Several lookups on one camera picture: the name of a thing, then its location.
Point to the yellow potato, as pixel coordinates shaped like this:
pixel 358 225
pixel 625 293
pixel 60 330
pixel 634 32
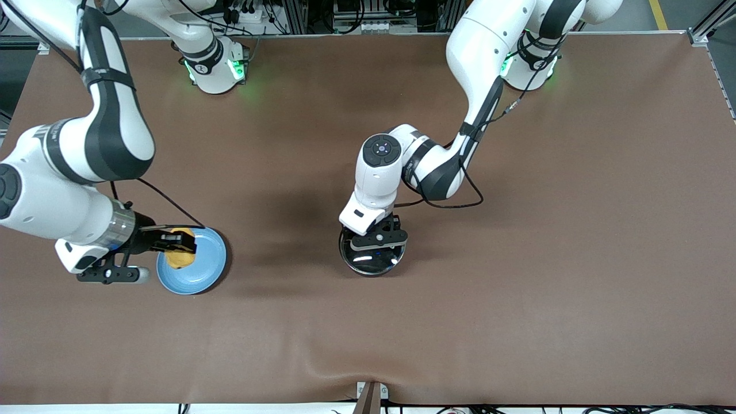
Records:
pixel 179 261

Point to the blue round plate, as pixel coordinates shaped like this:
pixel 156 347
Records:
pixel 207 264

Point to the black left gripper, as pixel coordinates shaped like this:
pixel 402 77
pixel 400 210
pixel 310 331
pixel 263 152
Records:
pixel 393 222

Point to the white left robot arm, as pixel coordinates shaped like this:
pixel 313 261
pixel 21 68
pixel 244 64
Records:
pixel 489 52

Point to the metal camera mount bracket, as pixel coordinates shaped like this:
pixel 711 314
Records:
pixel 371 398

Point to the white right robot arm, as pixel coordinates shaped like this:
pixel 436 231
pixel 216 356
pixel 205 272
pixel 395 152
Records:
pixel 115 132

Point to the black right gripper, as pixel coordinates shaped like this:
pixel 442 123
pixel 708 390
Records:
pixel 142 236

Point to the brown table cloth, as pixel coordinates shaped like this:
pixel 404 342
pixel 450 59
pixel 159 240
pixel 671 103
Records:
pixel 517 322

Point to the aluminium frame post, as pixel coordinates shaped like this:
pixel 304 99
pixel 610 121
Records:
pixel 710 26

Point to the white power strip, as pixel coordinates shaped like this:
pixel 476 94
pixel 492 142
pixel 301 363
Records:
pixel 247 14

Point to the glass lid with blue knob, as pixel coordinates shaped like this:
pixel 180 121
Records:
pixel 374 261

